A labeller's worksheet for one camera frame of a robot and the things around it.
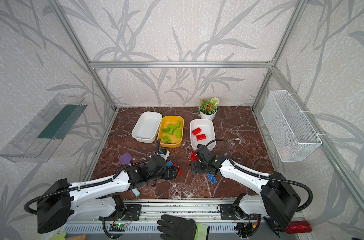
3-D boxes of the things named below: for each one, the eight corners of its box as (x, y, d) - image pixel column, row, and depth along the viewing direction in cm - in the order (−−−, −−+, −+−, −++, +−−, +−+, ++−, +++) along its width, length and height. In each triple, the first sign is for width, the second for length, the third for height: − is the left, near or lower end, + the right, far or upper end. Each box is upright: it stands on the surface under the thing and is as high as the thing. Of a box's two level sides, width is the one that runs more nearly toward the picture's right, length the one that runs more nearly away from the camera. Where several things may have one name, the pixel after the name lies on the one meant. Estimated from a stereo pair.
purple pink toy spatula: (119, 164, 92) (118, 162, 90) (123, 154, 97) (121, 152, 95) (129, 164, 92) (128, 162, 90) (132, 154, 97) (131, 152, 95)
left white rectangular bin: (132, 142, 103) (129, 137, 98) (144, 115, 118) (142, 110, 113) (155, 145, 101) (153, 140, 96) (164, 117, 117) (163, 112, 112)
